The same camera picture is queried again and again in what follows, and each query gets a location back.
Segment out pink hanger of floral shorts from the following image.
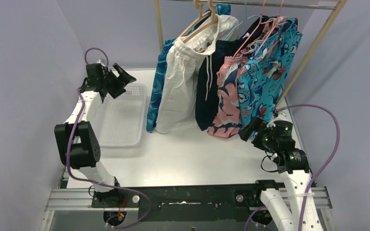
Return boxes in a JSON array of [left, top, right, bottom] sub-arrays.
[[233, 0, 266, 57]]

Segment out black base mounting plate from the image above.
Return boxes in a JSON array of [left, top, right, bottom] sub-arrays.
[[91, 180, 285, 222]]

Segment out wooden hanger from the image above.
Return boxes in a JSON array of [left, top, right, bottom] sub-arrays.
[[180, 0, 219, 43], [178, 0, 211, 37]]

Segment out dark teal patterned shorts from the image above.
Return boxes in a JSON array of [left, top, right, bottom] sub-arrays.
[[145, 3, 231, 133]]

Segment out white plastic basket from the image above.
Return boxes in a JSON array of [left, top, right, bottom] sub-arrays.
[[91, 84, 147, 148]]

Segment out white drawstring shorts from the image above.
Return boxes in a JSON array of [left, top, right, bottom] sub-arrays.
[[155, 14, 239, 134]]

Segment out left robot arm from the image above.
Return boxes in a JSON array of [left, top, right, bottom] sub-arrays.
[[54, 63, 136, 207]]

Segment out light blue hanger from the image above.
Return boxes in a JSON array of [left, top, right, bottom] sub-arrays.
[[225, 0, 261, 40]]

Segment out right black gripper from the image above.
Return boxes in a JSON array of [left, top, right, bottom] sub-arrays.
[[238, 116, 279, 153]]

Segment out light blue shark shorts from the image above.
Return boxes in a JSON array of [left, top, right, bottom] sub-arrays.
[[238, 17, 302, 128]]

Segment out pink plastic hanger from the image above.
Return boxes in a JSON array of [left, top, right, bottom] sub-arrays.
[[254, 0, 286, 56]]

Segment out wooden clothes rack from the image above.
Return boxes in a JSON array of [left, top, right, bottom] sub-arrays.
[[154, 0, 348, 109]]

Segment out wooden hanger front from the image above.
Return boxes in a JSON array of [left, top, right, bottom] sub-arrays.
[[180, 0, 219, 43]]

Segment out navy blue shorts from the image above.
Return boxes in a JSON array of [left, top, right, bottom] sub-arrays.
[[195, 19, 272, 131]]

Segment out wooden hanger rear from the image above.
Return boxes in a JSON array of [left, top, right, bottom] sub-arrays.
[[178, 0, 211, 37]]

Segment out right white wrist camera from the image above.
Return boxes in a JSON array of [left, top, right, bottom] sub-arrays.
[[266, 112, 292, 128]]

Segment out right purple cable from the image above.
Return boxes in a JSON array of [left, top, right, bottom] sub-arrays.
[[276, 103, 341, 231]]

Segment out pink navy floral shorts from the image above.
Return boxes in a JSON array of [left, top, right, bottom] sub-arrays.
[[206, 16, 289, 139]]

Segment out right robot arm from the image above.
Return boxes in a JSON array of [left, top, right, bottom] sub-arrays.
[[239, 113, 323, 231]]

